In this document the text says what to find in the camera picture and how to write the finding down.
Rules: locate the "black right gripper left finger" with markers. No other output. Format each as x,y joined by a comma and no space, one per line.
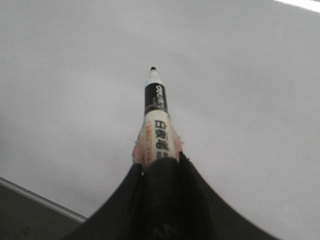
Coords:
118,217

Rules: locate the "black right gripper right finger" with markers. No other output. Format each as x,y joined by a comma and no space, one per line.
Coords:
207,215

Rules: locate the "taped whiteboard marker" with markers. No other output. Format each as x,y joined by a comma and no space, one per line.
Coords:
172,207

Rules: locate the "white whiteboard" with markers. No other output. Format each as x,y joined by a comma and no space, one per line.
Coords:
242,80

